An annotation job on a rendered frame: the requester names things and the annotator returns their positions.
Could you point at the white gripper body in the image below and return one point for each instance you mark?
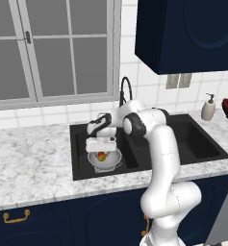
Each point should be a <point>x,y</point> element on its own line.
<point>100,146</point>

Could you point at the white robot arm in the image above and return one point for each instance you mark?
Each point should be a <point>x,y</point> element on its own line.
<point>162,153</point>

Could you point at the red green mango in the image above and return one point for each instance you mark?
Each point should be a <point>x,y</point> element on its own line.
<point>101,156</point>

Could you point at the black curved faucet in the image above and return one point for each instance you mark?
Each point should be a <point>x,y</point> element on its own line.
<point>125,89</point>

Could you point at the black double sink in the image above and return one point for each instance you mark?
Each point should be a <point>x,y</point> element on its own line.
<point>195,141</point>

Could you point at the navy cupboard door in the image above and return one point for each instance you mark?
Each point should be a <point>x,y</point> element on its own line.
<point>109,217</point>
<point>211,205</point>

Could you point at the navy drawer front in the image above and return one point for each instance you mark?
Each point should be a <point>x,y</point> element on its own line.
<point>29,221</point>

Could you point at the grey framed window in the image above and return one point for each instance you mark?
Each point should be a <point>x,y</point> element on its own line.
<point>54,51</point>

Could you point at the beige soap dispenser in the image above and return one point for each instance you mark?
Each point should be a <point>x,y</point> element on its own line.
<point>208,109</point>

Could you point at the grey window latch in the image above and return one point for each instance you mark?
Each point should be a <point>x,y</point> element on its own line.
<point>28,37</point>

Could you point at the grey wall socket plate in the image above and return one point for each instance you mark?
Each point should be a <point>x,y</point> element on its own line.
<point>179,80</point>

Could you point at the navy wall cupboard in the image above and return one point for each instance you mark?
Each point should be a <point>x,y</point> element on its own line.
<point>189,35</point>

